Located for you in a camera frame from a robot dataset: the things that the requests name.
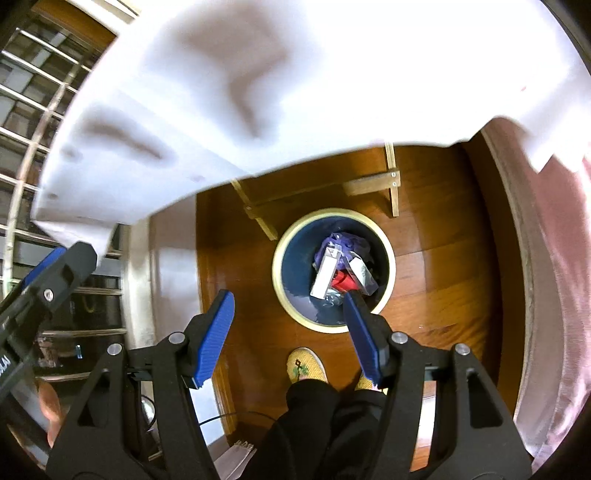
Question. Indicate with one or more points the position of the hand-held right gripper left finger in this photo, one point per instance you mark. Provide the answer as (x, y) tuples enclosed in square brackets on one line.
[(214, 341)]

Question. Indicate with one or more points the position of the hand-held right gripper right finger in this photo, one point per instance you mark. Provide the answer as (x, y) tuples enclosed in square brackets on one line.
[(364, 341)]

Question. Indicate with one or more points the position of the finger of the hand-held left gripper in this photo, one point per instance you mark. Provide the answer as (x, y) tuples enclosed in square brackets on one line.
[(64, 272)]

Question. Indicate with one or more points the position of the round blue trash bin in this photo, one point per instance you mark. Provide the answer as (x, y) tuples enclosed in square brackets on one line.
[(295, 258)]

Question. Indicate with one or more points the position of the person's left hand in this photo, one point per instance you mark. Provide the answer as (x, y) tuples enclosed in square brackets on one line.
[(48, 406)]

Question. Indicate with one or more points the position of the red wrapper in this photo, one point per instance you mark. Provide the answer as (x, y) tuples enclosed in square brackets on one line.
[(344, 279)]

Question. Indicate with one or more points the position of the small white box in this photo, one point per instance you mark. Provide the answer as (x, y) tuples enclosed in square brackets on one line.
[(362, 272)]

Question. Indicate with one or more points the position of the white carton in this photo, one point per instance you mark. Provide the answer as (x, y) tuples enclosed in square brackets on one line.
[(325, 272)]

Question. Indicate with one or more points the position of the black pants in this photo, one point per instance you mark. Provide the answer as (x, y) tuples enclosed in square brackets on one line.
[(318, 429)]

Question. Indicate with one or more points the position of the purple plastic bag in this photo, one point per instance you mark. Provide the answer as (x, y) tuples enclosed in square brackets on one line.
[(346, 242)]

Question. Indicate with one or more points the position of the metal window grille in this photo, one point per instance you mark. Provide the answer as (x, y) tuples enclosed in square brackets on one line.
[(27, 138)]

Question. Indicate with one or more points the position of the pink bed blanket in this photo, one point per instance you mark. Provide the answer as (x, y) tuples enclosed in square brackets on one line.
[(568, 277)]

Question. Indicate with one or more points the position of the wooden table frame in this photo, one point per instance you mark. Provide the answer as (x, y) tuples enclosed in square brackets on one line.
[(369, 184)]

